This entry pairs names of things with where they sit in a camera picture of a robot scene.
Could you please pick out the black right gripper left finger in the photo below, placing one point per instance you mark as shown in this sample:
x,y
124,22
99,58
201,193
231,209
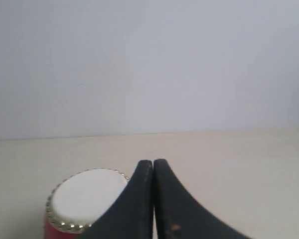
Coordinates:
x,y
131,215

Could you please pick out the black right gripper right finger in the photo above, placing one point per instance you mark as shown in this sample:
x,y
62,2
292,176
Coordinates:
x,y
178,215

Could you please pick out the red small drum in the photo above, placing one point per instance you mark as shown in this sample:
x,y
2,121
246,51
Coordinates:
x,y
76,203

